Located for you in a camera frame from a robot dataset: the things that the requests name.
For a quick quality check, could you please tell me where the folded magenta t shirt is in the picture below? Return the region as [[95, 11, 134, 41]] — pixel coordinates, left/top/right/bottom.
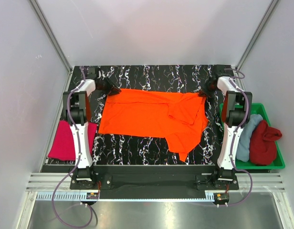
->
[[48, 121, 97, 166]]

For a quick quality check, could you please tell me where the green plastic bin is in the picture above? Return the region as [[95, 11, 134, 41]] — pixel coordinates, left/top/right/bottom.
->
[[216, 103, 285, 170]]

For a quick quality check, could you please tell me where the left aluminium frame post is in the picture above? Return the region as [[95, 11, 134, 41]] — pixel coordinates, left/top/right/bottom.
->
[[28, 0, 73, 73]]

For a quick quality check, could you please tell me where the dark red t shirt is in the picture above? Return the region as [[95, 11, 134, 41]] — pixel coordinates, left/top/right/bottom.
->
[[249, 120, 282, 166]]

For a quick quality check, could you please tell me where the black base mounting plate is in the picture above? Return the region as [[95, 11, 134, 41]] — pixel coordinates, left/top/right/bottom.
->
[[71, 165, 239, 190]]

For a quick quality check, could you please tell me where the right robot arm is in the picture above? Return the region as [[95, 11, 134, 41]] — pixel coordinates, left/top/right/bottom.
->
[[196, 64, 252, 190]]

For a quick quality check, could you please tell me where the orange t shirt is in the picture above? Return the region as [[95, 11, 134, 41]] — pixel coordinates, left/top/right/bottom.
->
[[99, 89, 209, 162]]

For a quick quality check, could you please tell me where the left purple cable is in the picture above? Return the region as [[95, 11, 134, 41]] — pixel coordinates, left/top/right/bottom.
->
[[51, 66, 98, 227]]

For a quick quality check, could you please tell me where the aluminium frame post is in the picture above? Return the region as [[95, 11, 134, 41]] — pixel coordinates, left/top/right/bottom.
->
[[235, 0, 280, 70], [28, 0, 73, 73]]

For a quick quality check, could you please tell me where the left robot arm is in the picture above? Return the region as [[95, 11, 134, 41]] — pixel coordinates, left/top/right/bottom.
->
[[63, 66, 121, 189]]

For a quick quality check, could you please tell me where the right aluminium frame post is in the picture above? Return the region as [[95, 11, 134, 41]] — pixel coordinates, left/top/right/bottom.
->
[[235, 0, 280, 70]]

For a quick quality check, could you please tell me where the light blue t shirt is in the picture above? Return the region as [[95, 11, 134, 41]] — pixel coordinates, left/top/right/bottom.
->
[[236, 114, 263, 162]]

